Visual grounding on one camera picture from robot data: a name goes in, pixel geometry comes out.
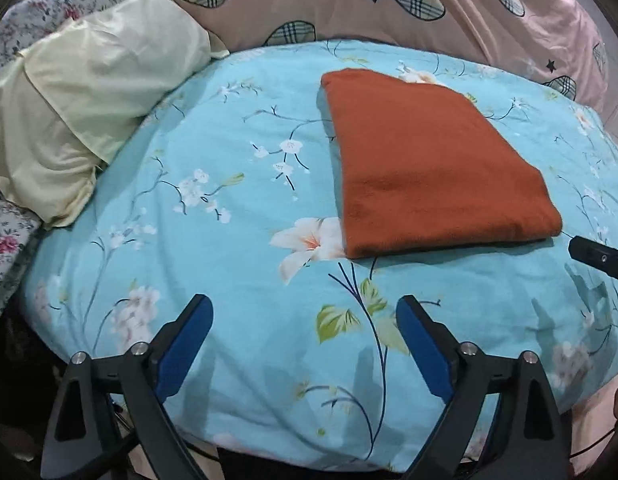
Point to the white floral print bedding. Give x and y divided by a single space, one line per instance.
54 5

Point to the cream pillow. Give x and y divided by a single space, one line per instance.
89 90

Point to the light blue floral bed sheet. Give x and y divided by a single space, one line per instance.
239 260

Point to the orange knit sweater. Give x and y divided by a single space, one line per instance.
439 170

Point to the pink quilt with plaid hearts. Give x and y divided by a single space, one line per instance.
479 25

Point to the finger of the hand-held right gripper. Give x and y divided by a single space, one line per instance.
601 260

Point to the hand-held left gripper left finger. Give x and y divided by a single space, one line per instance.
184 350

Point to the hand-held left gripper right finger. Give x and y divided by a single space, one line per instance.
424 345

